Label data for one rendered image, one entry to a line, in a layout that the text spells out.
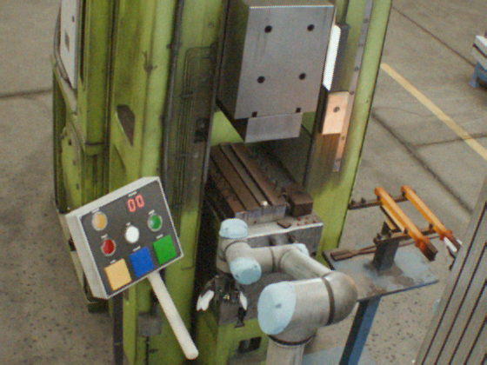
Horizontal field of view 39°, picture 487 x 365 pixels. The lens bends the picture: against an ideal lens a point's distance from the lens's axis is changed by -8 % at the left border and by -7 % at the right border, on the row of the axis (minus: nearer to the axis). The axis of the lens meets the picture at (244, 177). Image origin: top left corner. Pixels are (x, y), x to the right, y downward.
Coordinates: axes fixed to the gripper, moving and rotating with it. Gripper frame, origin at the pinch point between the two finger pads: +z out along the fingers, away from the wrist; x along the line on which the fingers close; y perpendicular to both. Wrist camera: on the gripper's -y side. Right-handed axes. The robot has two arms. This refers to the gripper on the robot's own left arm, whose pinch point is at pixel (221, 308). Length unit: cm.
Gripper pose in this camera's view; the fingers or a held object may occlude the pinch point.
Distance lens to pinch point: 230.8
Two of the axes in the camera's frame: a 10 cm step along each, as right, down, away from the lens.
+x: 9.8, 0.1, 1.9
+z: -1.2, 8.2, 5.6
